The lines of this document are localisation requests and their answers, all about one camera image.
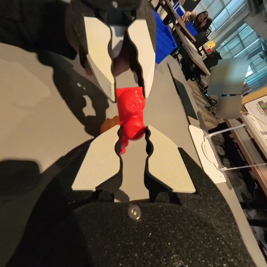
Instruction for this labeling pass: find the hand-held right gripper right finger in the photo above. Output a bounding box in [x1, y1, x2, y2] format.
[144, 125, 196, 194]

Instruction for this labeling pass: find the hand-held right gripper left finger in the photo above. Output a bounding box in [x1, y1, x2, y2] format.
[71, 125, 125, 191]

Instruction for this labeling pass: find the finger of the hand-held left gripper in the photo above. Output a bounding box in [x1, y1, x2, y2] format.
[83, 16, 117, 103]
[127, 18, 156, 99]

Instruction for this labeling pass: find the yellow mega block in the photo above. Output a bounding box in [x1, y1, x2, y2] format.
[100, 115, 121, 134]

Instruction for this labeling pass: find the red mega block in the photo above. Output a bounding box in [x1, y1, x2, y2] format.
[116, 86, 146, 155]

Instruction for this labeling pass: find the person's left forearm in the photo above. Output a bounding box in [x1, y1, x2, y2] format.
[0, 0, 80, 60]

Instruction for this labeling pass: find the person's left hand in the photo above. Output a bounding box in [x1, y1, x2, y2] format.
[113, 42, 138, 77]

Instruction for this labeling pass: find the blue plastic bin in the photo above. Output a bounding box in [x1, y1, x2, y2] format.
[152, 9, 178, 63]
[185, 21, 198, 36]

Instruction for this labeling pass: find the white document stand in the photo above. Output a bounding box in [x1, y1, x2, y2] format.
[188, 112, 267, 184]

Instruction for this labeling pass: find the long background table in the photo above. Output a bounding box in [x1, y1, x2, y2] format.
[159, 0, 211, 76]

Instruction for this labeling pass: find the black table mat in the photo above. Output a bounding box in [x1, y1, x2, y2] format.
[173, 78, 198, 121]

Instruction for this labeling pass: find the brown wooden table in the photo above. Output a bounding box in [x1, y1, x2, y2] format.
[224, 118, 267, 196]

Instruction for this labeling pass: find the printed instruction sheet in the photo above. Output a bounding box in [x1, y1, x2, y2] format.
[244, 96, 267, 144]

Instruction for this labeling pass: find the wooden panel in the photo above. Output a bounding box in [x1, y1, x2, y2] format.
[241, 86, 267, 107]

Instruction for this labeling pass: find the glass window wall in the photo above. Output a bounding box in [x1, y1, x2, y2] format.
[209, 0, 267, 90]

